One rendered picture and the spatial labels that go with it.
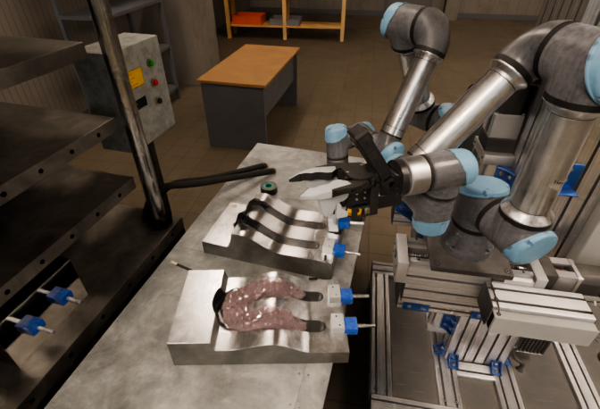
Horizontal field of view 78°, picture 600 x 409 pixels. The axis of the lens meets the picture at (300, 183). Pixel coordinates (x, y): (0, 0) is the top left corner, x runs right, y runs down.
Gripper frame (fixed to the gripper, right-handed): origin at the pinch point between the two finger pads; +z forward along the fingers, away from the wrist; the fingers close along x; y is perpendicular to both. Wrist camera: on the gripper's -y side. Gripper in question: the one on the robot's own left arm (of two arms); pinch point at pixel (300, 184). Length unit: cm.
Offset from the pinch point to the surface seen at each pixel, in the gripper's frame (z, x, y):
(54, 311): 69, 47, 55
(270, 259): -1, 49, 55
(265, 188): -8, 94, 50
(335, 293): -17, 26, 54
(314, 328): -7, 18, 59
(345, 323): -16, 16, 57
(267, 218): -3, 62, 46
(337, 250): -23, 41, 50
